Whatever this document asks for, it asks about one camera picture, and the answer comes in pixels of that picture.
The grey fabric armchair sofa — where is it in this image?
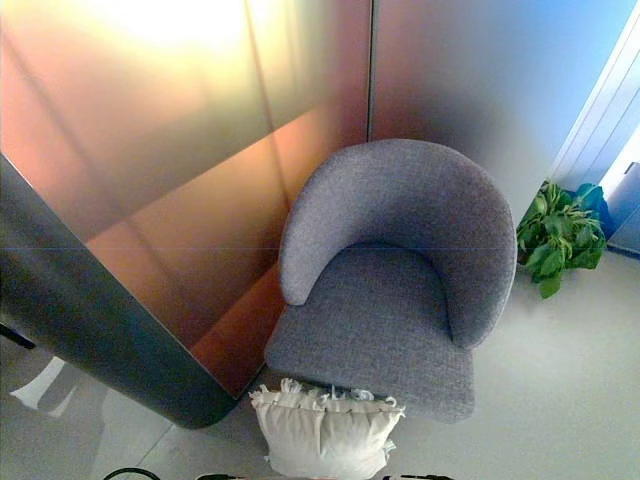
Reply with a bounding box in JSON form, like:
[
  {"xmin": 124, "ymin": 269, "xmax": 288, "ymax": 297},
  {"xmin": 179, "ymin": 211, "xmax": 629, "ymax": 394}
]
[{"xmin": 263, "ymin": 139, "xmax": 519, "ymax": 422}]

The blue plant pot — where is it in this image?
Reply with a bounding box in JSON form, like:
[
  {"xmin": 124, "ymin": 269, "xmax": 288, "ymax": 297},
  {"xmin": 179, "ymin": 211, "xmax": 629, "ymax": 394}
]
[{"xmin": 574, "ymin": 183, "xmax": 609, "ymax": 236}]

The white window frame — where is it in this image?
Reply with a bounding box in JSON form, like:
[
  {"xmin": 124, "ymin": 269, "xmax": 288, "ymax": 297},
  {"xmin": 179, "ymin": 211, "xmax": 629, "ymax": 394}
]
[{"xmin": 549, "ymin": 0, "xmax": 640, "ymax": 249}]

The dark rounded cabinet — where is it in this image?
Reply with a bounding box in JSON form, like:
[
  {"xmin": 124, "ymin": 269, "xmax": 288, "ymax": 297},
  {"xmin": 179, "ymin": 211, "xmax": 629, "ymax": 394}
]
[{"xmin": 0, "ymin": 152, "xmax": 251, "ymax": 430}]

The green potted plant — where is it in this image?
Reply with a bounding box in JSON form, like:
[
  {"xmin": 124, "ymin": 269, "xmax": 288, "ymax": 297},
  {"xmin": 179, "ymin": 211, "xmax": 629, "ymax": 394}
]
[{"xmin": 516, "ymin": 180, "xmax": 607, "ymax": 300}]

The white fringed pillow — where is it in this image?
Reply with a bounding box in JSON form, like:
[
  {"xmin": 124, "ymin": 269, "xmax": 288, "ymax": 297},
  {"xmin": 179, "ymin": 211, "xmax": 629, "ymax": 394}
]
[{"xmin": 248, "ymin": 378, "xmax": 407, "ymax": 475}]

